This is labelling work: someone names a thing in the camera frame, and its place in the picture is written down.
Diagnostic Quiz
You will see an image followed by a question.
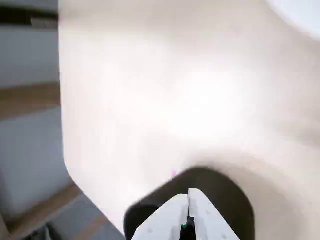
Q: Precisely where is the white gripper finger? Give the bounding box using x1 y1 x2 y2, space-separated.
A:
187 187 241 240
133 193 189 240

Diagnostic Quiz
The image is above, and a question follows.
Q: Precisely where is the white paper plate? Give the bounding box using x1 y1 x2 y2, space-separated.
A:
264 0 320 38

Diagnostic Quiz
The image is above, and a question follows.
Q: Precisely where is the black bar with white text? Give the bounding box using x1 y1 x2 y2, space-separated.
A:
0 7 60 29

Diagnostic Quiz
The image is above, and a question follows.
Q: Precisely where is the wooden frame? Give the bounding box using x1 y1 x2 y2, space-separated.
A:
0 83 83 237

